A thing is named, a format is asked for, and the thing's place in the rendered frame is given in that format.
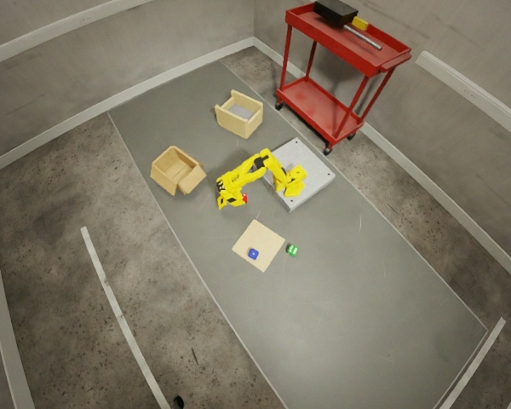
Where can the blue die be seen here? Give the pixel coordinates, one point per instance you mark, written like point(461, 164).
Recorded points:
point(253, 254)

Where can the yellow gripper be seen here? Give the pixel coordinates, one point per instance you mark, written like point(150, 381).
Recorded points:
point(222, 202)

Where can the beige flat mat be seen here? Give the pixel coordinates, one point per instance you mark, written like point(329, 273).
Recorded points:
point(259, 238)

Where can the green die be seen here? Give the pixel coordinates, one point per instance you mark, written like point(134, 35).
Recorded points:
point(292, 250)

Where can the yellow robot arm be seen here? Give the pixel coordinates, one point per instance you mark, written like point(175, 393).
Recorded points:
point(228, 183)

